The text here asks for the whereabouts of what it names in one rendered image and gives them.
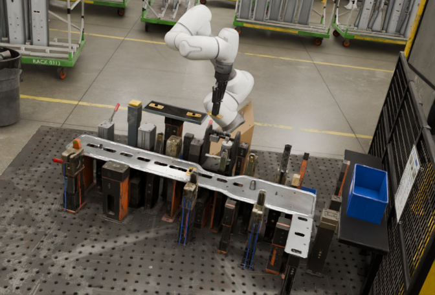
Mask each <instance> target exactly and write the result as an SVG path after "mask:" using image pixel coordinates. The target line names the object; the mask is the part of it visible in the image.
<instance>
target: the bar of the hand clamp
mask: <svg viewBox="0 0 435 295"><path fill-rule="evenodd" d="M291 148H292V144H287V143H285V147H284V152H283V156H282V161H281V164H280V169H279V173H278V174H280V171H281V168H282V167H285V171H284V176H285V173H286V170H287V165H288V162H289V156H290V153H291Z"/></svg>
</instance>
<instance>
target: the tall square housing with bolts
mask: <svg viewBox="0 0 435 295"><path fill-rule="evenodd" d="M156 130H157V126H156V125H154V124H149V123H146V122H144V123H143V124H142V125H141V126H140V127H139V128H138V141H137V148H140V149H144V150H147V151H152V152H154V145H155V140H156ZM138 160H143V161H145V162H149V161H150V160H148V159H145V158H141V157H138ZM137 172H139V175H142V176H144V191H145V185H146V178H145V171H141V170H137Z"/></svg>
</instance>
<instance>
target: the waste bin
mask: <svg viewBox="0 0 435 295"><path fill-rule="evenodd" d="M21 60H22V56H21V53H20V52H18V51H16V50H14V49H10V48H8V47H2V46H0V126H8V125H11V124H14V123H16V122H17V121H18V120H19V119H20V117H21V110H20V92H19V83H20V82H23V71H22V65H21Z"/></svg>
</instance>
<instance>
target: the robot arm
mask: <svg viewBox="0 0 435 295"><path fill-rule="evenodd" d="M211 18H212V14H211V12H210V10H209V9H208V8H207V7H206V6H204V5H197V6H194V7H192V8H191V9H189V10H188V11H187V12H186V13H185V14H184V15H183V16H182V17H181V18H180V20H179V21H178V22H177V23H176V24H175V25H174V27H173V28H172V29H171V30H170V31H169V32H168V33H167V34H166V35H165V38H164V40H165V43H166V44H167V46H169V47H170V48H171V49H173V50H178V51H179V52H180V53H181V55H182V56H183V57H184V58H186V59H188V60H210V61H211V62H212V64H213V66H214V69H215V75H214V77H215V79H216V85H215V86H213V87H212V90H213V91H212V93H210V94H208V95H207V96H206V98H205V99H204V107H205V110H206V112H209V111H211V112H212V113H211V114H212V115H214V116H217V114H218V115H222V116H223V118H221V119H219V118H216V117H214V116H211V115H209V116H210V117H211V118H212V119H213V121H215V123H217V124H218V125H219V126H220V127H221V129H220V130H223V132H227V133H232V132H233V131H235V130H236V129H237V128H238V127H239V126H240V125H242V124H244V123H245V120H244V117H243V111H241V112H239V113H238V112H237V111H236V109H237V107H238V106H239V104H240V103H242V101H244V99H245V98H246V97H247V96H248V94H249V93H250V92H251V90H252V88H253V85H254V78H253V77H252V75H251V74H250V73H248V72H246V71H239V70H237V69H234V68H233V64H234V59H235V57H236V54H237V51H238V43H239V36H238V33H237V31H236V30H234V29H232V28H223V29H222V30H221V31H220V33H219V35H218V36H217V37H214V36H213V35H212V33H211V27H210V21H211Z"/></svg>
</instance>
